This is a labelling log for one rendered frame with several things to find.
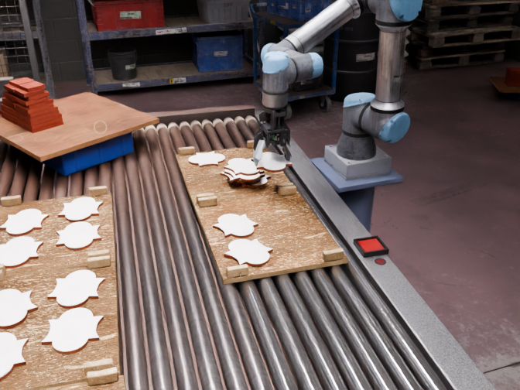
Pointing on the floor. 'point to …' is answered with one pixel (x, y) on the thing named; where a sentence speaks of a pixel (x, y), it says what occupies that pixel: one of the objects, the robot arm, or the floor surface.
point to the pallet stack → (460, 32)
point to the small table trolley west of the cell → (283, 39)
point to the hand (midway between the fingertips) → (271, 161)
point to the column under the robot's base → (356, 189)
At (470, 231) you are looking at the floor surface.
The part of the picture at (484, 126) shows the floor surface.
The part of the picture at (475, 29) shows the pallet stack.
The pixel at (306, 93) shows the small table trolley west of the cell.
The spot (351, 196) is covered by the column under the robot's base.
